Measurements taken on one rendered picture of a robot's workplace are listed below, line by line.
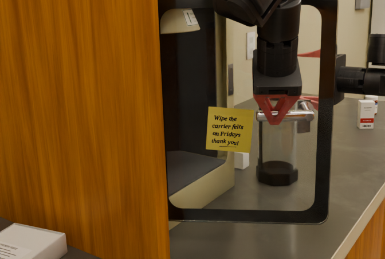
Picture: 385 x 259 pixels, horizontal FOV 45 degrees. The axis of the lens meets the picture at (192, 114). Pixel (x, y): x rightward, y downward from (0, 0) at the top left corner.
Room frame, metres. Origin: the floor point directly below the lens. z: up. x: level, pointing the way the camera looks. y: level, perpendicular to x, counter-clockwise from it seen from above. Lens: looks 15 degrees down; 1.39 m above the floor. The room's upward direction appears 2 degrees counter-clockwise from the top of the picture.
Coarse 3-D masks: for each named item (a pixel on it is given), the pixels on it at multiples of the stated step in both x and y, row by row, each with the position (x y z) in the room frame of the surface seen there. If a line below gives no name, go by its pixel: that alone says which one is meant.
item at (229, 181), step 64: (192, 0) 0.76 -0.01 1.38; (320, 0) 0.73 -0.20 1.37; (192, 64) 0.76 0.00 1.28; (320, 64) 0.73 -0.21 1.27; (192, 128) 0.76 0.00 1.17; (256, 128) 0.75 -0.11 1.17; (320, 128) 0.73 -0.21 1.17; (192, 192) 0.76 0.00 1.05; (256, 192) 0.75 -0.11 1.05; (320, 192) 0.73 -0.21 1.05
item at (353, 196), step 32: (352, 128) 1.46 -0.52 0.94; (384, 128) 1.45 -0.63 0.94; (352, 160) 1.17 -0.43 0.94; (384, 160) 1.16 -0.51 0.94; (352, 192) 0.97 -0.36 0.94; (384, 192) 1.02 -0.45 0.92; (0, 224) 0.87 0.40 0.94; (192, 224) 0.84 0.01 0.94; (224, 224) 0.84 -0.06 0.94; (256, 224) 0.84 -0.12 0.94; (288, 224) 0.83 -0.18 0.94; (352, 224) 0.82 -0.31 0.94; (64, 256) 0.74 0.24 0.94; (192, 256) 0.73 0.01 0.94; (224, 256) 0.72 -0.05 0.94; (256, 256) 0.72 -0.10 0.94; (288, 256) 0.72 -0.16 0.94; (320, 256) 0.71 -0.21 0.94
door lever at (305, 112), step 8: (304, 104) 0.73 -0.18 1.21; (256, 112) 0.70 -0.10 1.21; (272, 112) 0.69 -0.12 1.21; (288, 112) 0.69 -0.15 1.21; (296, 112) 0.69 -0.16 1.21; (304, 112) 0.69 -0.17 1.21; (312, 112) 0.69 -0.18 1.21; (264, 120) 0.70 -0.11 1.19; (288, 120) 0.69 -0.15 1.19; (296, 120) 0.69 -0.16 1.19; (304, 120) 0.69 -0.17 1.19; (312, 120) 0.69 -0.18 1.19
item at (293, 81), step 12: (264, 48) 0.63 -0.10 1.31; (276, 48) 0.62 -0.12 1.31; (288, 48) 0.62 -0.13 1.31; (264, 60) 0.64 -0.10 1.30; (276, 60) 0.63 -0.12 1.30; (288, 60) 0.63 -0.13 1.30; (264, 72) 0.65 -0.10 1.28; (276, 72) 0.64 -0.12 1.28; (288, 72) 0.64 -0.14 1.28; (264, 84) 0.63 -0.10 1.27; (276, 84) 0.62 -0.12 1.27; (288, 84) 0.62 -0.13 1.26; (300, 84) 0.62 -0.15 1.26
